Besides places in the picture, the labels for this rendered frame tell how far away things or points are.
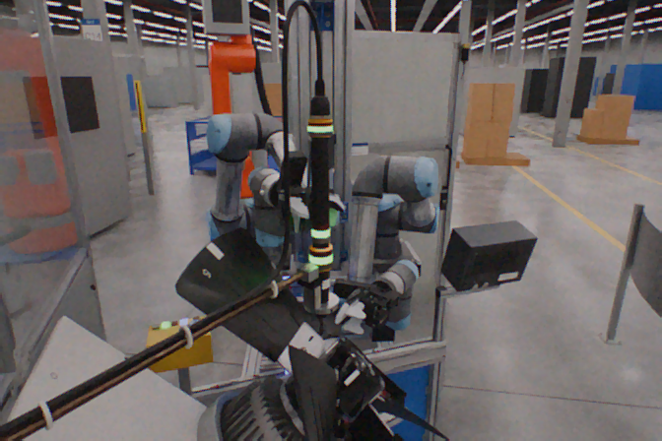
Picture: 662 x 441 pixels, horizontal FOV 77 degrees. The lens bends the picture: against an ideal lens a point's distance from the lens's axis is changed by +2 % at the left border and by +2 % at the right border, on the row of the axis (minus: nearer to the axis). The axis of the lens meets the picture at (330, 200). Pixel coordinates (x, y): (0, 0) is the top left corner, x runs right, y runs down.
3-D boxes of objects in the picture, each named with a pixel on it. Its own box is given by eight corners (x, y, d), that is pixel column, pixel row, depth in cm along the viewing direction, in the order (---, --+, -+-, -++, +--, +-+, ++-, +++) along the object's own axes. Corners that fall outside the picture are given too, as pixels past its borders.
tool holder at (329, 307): (317, 324, 76) (317, 275, 73) (290, 311, 80) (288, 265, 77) (346, 303, 83) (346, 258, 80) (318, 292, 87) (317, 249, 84)
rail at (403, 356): (168, 426, 118) (165, 404, 115) (168, 416, 121) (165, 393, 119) (444, 360, 145) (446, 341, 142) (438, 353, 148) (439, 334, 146)
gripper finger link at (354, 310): (355, 321, 92) (374, 304, 99) (333, 310, 95) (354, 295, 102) (353, 333, 93) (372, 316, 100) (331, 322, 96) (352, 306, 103)
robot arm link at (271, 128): (282, 134, 143) (336, 237, 112) (250, 136, 139) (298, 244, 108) (286, 104, 136) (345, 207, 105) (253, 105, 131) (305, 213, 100)
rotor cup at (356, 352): (310, 437, 67) (368, 380, 67) (275, 367, 77) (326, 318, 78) (351, 451, 76) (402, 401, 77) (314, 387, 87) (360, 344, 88)
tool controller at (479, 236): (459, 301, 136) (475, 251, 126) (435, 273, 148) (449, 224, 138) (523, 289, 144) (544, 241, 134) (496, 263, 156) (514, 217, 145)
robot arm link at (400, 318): (375, 313, 129) (376, 281, 126) (412, 319, 126) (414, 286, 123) (370, 327, 122) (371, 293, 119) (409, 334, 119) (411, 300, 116)
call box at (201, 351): (150, 380, 109) (145, 346, 106) (153, 356, 118) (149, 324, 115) (213, 367, 114) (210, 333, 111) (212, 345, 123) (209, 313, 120)
